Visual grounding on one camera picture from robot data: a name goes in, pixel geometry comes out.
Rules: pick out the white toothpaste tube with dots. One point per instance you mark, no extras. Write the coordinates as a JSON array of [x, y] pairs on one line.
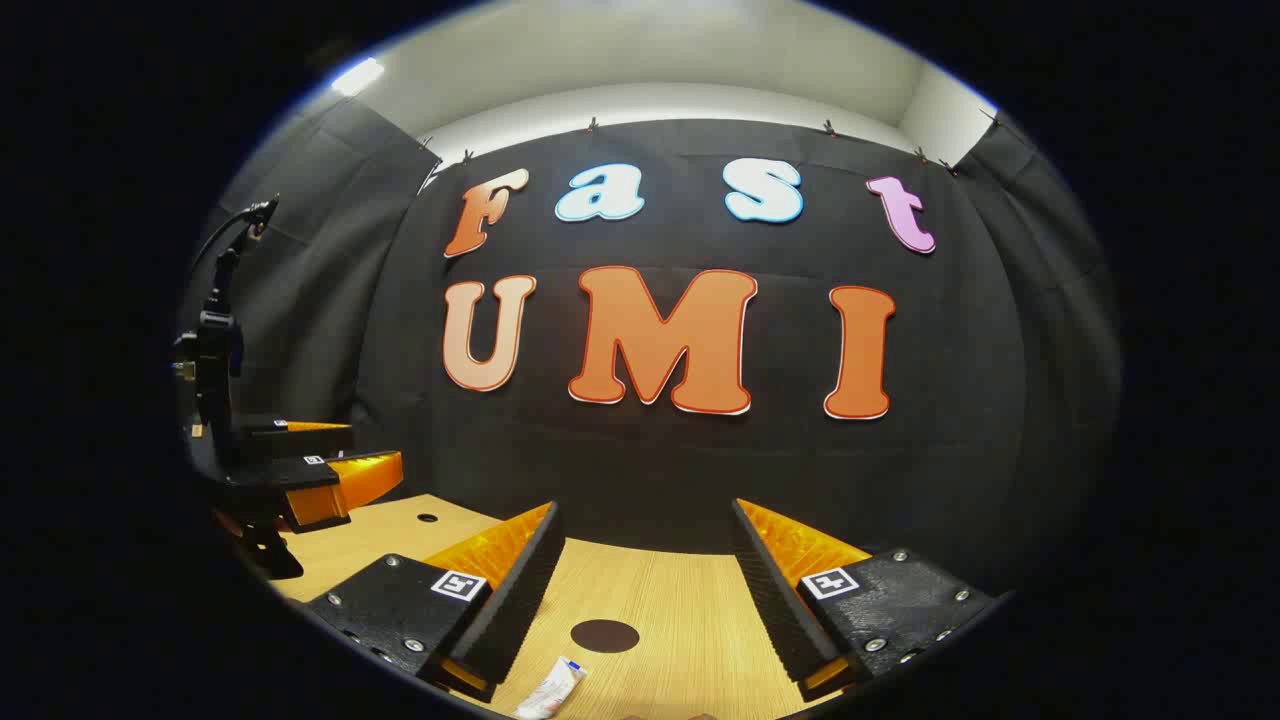
[[552, 692]]

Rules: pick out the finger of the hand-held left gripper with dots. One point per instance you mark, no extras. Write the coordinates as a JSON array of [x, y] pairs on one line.
[[285, 440], [270, 475]]

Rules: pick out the plain black hanging cloth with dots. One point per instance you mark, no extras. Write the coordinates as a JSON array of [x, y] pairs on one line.
[[320, 250]]

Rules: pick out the white ceiling light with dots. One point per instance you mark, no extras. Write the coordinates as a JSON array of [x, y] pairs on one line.
[[358, 77]]

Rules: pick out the dark brown round coaster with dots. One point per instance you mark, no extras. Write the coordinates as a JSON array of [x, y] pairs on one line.
[[605, 636]]

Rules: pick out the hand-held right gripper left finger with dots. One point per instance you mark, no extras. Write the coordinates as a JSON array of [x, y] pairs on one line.
[[520, 585]]

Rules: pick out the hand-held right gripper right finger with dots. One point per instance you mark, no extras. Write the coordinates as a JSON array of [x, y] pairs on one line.
[[775, 590]]

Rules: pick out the wooden desktop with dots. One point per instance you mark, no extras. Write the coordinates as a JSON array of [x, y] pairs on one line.
[[660, 600]]

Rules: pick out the black backdrop cloth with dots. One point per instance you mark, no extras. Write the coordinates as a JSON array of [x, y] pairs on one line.
[[640, 470]]

